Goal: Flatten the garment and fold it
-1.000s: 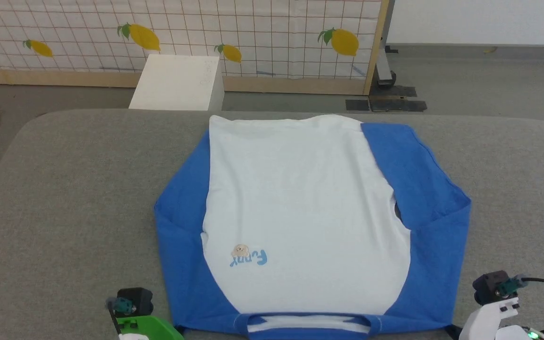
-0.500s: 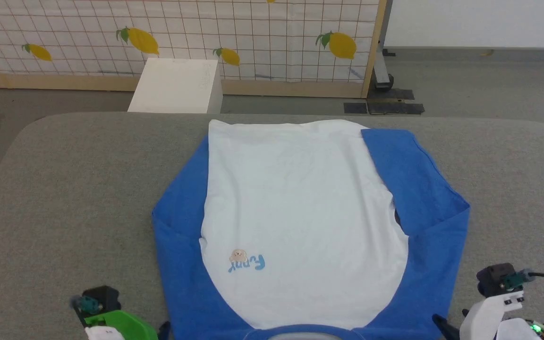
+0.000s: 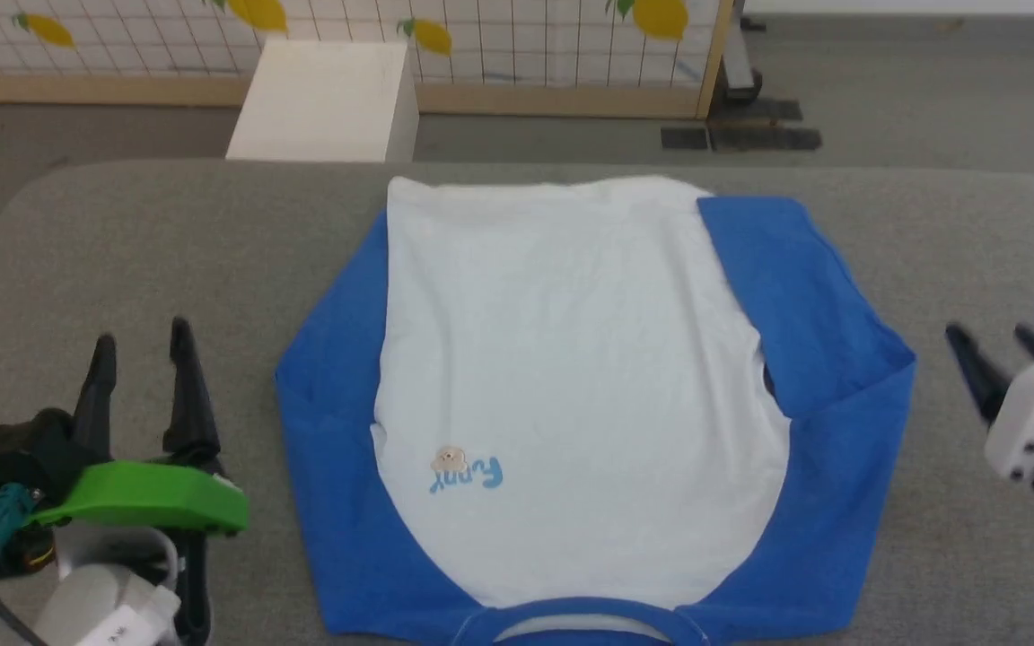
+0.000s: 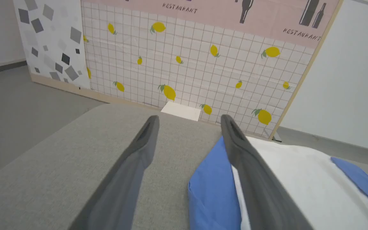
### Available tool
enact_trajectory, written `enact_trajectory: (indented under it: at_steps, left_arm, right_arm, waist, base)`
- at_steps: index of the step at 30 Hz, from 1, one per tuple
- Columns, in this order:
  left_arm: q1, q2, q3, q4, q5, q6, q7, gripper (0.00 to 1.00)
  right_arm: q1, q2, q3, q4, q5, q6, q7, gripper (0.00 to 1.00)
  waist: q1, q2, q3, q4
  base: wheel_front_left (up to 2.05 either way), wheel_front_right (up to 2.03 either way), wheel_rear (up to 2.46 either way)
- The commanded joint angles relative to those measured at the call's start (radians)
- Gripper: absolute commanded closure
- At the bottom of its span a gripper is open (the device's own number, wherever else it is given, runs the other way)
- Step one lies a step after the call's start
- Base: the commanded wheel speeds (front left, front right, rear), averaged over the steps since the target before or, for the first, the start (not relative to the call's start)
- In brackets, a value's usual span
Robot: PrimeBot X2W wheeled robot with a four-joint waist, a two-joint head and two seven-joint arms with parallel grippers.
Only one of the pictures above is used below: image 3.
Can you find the lemon print grid partition screen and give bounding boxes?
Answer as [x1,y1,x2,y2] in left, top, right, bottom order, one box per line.
[0,0,735,120]

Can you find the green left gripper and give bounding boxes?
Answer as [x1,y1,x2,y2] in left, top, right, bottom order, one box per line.
[28,316,250,537]

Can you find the white box pedestal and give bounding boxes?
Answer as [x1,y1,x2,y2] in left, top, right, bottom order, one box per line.
[225,38,420,164]

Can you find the black floor base plate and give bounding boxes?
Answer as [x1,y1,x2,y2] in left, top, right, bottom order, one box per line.
[708,99,823,152]

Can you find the white and blue t-shirt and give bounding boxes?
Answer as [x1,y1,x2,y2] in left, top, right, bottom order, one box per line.
[275,175,919,646]

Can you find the grey metal stand leg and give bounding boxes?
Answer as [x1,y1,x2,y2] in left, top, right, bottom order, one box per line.
[722,0,765,101]

